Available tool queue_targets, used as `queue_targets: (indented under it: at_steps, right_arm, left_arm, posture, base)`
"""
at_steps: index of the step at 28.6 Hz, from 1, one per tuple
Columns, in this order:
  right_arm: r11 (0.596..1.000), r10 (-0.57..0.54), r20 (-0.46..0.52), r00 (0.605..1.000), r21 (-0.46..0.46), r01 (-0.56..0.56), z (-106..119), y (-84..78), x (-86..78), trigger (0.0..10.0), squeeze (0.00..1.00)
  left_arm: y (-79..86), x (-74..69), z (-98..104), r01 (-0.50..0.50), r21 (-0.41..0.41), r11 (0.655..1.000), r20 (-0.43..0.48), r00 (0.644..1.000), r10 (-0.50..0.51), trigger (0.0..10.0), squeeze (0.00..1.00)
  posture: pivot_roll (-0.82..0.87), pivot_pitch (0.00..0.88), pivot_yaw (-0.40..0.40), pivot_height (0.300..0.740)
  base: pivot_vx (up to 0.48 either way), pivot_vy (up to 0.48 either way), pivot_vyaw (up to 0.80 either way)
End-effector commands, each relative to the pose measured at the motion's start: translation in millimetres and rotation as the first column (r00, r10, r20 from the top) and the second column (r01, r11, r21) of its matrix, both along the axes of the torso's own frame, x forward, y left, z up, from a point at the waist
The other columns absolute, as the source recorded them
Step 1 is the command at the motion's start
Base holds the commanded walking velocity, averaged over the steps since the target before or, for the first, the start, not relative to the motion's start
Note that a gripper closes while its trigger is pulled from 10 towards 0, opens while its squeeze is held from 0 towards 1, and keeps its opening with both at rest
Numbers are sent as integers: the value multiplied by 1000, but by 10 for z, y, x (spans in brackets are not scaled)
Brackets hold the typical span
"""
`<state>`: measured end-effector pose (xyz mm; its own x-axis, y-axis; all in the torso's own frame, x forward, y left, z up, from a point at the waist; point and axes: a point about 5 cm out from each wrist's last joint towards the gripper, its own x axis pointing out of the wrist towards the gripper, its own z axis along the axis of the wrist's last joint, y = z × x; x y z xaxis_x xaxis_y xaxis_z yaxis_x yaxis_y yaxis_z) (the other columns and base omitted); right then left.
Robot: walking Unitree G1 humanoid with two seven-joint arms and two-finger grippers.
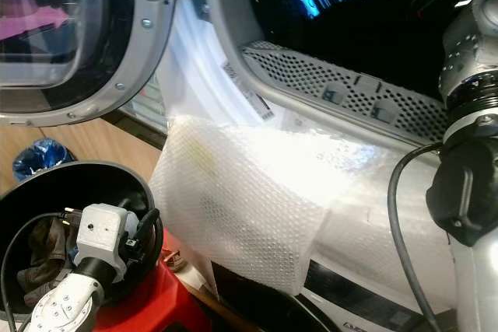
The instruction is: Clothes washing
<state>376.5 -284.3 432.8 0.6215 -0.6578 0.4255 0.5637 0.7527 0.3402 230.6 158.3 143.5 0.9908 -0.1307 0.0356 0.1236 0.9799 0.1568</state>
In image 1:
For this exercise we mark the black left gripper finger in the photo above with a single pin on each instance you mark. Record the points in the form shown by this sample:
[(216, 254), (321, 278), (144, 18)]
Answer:
[(150, 220)]

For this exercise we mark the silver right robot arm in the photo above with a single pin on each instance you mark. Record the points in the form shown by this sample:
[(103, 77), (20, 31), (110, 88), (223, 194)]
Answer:
[(471, 44)]

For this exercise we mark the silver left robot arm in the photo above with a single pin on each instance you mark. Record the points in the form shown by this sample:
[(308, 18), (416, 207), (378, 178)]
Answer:
[(70, 309)]

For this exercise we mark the white washing machine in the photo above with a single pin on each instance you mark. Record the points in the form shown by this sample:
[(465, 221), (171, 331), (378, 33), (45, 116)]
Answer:
[(342, 297)]

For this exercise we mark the red plastic stool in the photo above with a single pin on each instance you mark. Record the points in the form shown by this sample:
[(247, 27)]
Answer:
[(159, 301)]

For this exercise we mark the yellow sticker under bubble wrap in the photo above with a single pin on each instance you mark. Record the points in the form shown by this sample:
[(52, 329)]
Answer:
[(202, 159)]

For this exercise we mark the brown crumpled garment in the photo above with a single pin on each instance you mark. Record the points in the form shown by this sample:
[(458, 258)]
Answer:
[(47, 266)]

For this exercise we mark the clear bubble wrap sheet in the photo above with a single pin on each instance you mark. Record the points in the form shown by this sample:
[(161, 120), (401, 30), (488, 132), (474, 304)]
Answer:
[(249, 207)]

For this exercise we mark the black plastic bucket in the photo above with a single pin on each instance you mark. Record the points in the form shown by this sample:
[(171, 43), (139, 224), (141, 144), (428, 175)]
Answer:
[(47, 192)]

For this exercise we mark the blue plastic bin bag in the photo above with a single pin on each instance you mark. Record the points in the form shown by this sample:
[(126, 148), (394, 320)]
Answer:
[(43, 159)]

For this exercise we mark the white tumble dryer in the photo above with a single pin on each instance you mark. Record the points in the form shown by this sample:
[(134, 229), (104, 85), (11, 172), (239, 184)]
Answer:
[(194, 68)]

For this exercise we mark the white barcode label sticker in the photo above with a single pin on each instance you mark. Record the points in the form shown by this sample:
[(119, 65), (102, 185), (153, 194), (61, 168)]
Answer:
[(247, 92)]

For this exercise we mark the round glass dryer door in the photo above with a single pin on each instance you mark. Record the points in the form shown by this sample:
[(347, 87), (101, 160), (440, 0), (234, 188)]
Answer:
[(152, 44)]

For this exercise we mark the grey perforated lint filter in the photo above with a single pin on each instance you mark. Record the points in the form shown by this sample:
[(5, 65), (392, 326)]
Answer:
[(311, 79)]

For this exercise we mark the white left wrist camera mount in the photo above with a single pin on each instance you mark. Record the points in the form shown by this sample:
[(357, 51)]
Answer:
[(101, 235)]

